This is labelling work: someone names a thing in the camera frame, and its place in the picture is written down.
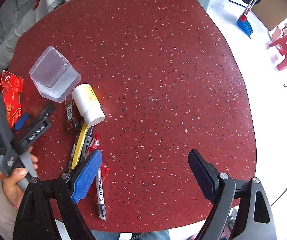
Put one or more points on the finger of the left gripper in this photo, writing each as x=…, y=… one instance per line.
x=21, y=121
x=45, y=114

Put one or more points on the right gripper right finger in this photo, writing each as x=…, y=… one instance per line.
x=205, y=174

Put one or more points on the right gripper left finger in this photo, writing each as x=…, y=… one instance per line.
x=84, y=174

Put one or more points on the red transparent pen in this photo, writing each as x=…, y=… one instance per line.
x=94, y=143

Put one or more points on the yellow utility blade case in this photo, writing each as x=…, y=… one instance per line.
x=79, y=145

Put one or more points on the grey marker pen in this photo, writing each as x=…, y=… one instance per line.
x=87, y=141

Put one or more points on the clear plastic container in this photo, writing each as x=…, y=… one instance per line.
x=53, y=75

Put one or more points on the white bottle yellow label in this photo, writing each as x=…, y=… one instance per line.
x=88, y=104

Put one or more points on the black clear gel pen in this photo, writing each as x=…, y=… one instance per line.
x=100, y=197

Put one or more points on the person's left hand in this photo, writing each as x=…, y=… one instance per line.
x=10, y=186

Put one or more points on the small red flat box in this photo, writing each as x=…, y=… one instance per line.
x=104, y=173

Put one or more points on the red cardboard fruit box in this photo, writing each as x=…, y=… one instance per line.
x=11, y=88

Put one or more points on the brown cardboard sheet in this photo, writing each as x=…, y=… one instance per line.
x=271, y=13

